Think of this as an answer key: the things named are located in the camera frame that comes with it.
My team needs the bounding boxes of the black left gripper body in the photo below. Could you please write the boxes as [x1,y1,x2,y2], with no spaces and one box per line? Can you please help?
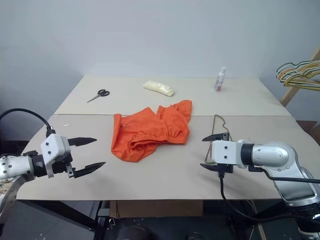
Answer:
[51,155,76,179]

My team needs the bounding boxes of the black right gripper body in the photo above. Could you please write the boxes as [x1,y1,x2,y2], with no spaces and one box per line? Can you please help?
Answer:
[216,163,235,178]

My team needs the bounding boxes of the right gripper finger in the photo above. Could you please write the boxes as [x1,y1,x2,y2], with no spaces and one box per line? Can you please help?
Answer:
[201,132,230,143]
[199,162,219,173]

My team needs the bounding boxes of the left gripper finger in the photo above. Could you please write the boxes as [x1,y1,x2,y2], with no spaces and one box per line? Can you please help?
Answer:
[67,136,98,147]
[73,161,107,179]

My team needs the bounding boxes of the olive green wire hanger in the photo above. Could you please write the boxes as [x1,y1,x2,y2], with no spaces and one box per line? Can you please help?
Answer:
[204,114,235,165]

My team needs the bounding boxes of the orange shorts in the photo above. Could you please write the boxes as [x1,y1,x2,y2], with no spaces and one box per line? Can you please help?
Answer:
[110,99,194,164]

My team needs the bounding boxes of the floral patterned cloth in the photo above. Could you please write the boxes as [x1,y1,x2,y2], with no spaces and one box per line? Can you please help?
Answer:
[0,177,15,196]

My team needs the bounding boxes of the white bottle with red label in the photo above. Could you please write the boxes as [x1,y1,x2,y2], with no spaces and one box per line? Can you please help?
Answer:
[213,65,228,92]

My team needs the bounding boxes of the cream filled plastic bag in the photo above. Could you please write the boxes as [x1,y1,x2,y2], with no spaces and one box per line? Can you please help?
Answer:
[142,79,177,97]

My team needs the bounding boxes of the large dark rounded shape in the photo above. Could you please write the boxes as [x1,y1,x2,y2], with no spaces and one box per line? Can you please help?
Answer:
[119,219,157,240]

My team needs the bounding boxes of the dark brown furniture piece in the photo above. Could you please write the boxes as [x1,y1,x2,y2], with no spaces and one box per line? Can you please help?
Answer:
[295,120,320,146]

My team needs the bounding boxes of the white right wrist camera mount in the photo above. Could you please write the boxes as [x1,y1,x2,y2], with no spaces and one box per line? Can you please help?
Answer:
[210,139,247,169]

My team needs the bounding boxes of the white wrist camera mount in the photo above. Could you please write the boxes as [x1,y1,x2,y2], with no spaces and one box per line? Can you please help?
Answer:
[40,133,72,180]
[210,139,247,169]

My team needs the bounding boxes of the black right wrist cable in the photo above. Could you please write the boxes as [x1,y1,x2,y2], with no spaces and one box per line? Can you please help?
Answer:
[218,171,305,224]

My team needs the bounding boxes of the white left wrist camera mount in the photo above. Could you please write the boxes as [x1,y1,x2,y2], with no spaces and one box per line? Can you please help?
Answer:
[40,133,72,180]

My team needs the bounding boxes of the black metal table frame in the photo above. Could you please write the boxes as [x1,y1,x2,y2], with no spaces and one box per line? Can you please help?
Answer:
[14,199,320,240]

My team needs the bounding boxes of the black-handled scissors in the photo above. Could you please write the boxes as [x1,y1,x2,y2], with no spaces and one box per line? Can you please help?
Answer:
[85,88,111,104]

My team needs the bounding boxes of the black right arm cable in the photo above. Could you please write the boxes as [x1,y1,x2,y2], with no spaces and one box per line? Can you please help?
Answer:
[248,165,320,184]

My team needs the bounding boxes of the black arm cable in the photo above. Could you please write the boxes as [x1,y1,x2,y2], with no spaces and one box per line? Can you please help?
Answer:
[248,165,320,184]
[0,107,57,138]

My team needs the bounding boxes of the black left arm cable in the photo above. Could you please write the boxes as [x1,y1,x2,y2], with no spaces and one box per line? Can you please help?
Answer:
[0,107,57,138]

